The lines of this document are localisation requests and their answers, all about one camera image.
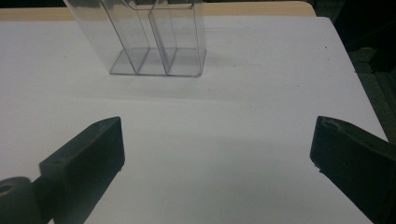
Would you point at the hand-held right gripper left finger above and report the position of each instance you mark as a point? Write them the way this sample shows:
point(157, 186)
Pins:
point(82, 161)

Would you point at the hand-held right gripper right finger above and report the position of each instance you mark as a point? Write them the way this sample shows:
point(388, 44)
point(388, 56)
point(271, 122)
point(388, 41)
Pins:
point(351, 161)

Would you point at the clear acrylic holder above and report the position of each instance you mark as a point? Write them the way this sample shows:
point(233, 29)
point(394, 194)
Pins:
point(155, 40)

